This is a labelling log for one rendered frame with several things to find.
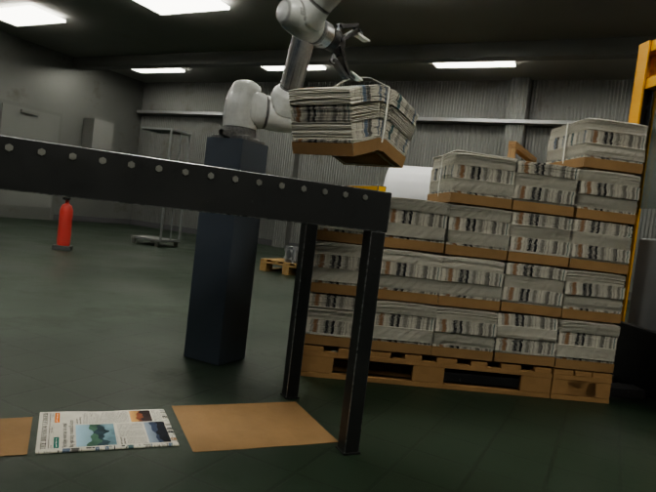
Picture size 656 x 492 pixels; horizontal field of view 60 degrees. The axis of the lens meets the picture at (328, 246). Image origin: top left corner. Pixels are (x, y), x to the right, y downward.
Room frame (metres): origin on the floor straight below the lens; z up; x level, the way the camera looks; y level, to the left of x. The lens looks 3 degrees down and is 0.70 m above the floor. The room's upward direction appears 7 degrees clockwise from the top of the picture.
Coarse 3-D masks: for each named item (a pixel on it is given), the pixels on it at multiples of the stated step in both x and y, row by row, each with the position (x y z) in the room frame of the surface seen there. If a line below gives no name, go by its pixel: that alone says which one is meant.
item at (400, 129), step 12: (396, 96) 2.04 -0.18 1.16; (396, 108) 2.06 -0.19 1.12; (408, 108) 2.11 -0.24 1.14; (396, 120) 2.07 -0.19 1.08; (408, 120) 2.12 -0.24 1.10; (396, 132) 2.08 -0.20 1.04; (408, 132) 2.13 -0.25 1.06; (396, 144) 2.09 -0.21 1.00; (408, 144) 2.14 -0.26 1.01; (336, 156) 2.22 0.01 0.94; (348, 156) 2.17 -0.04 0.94; (360, 156) 2.13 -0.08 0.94; (372, 156) 2.09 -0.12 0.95; (384, 156) 2.06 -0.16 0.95
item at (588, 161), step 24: (600, 168) 2.57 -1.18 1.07; (624, 168) 2.58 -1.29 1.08; (576, 216) 2.56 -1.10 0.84; (600, 216) 2.57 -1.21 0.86; (624, 216) 2.58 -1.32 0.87; (576, 264) 2.56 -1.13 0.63; (600, 264) 2.57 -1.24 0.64; (576, 312) 2.56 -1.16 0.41; (600, 312) 2.57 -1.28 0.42; (576, 360) 2.57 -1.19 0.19
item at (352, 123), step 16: (304, 96) 1.98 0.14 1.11; (320, 96) 1.93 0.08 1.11; (336, 96) 1.89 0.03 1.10; (352, 96) 1.86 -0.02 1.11; (368, 96) 1.92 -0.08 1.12; (304, 112) 2.01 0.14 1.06; (320, 112) 1.96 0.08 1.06; (336, 112) 1.91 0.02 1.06; (352, 112) 1.87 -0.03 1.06; (368, 112) 1.94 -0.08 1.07; (304, 128) 2.03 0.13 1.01; (320, 128) 1.97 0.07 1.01; (336, 128) 1.93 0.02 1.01; (352, 128) 1.89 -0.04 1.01; (368, 128) 1.95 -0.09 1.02; (352, 144) 1.89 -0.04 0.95
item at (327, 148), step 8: (296, 144) 2.06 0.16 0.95; (304, 144) 2.03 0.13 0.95; (312, 144) 2.00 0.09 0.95; (320, 144) 1.98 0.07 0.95; (328, 144) 1.96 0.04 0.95; (336, 144) 1.93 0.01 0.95; (344, 144) 1.91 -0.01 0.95; (360, 144) 1.92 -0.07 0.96; (368, 144) 1.95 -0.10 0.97; (376, 144) 1.99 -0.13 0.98; (296, 152) 2.07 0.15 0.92; (304, 152) 2.04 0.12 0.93; (312, 152) 2.02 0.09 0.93; (320, 152) 1.99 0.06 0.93; (328, 152) 1.97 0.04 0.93; (336, 152) 1.94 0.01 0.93; (344, 152) 1.92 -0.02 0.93; (352, 152) 1.90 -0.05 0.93; (360, 152) 1.93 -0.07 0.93
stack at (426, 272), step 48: (432, 240) 2.50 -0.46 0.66; (480, 240) 2.52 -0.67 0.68; (528, 240) 2.54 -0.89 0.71; (384, 288) 2.48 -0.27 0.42; (432, 288) 2.50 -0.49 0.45; (480, 288) 2.52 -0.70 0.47; (528, 288) 2.55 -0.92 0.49; (336, 336) 2.46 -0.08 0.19; (384, 336) 2.48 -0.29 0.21; (432, 336) 2.53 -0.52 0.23; (480, 336) 2.53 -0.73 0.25; (528, 336) 2.54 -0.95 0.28; (432, 384) 2.50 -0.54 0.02; (528, 384) 2.55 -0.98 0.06
